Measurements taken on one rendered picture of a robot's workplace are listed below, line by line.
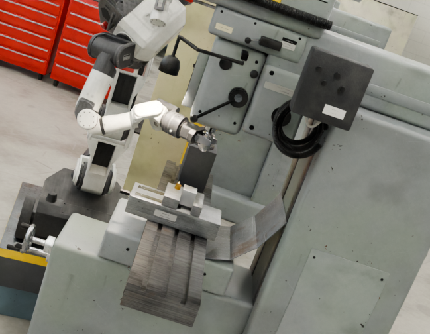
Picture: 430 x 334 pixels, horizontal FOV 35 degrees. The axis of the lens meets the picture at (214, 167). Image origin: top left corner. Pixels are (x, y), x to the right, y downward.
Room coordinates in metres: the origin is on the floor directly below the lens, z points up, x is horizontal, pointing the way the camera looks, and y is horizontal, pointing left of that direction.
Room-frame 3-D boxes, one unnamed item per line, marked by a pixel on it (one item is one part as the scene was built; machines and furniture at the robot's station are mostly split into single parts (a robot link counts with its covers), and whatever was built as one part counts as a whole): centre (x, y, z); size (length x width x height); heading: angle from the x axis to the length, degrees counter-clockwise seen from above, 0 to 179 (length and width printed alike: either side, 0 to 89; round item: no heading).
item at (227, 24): (2.46, 0.02, 1.68); 0.34 x 0.24 x 0.10; 94
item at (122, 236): (2.46, 0.06, 0.78); 0.50 x 0.35 x 0.12; 94
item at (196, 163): (2.87, 0.08, 1.02); 0.22 x 0.12 x 0.20; 6
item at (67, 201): (3.13, 0.54, 0.59); 0.64 x 0.52 x 0.33; 14
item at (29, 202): (2.83, 0.74, 0.50); 0.20 x 0.05 x 0.20; 14
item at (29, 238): (2.42, 0.56, 0.62); 0.16 x 0.12 x 0.12; 94
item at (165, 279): (2.43, 0.06, 0.88); 1.24 x 0.23 x 0.08; 4
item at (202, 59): (2.45, 0.17, 1.45); 0.04 x 0.04 x 0.21; 4
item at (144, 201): (2.38, 0.09, 0.98); 0.35 x 0.15 x 0.11; 94
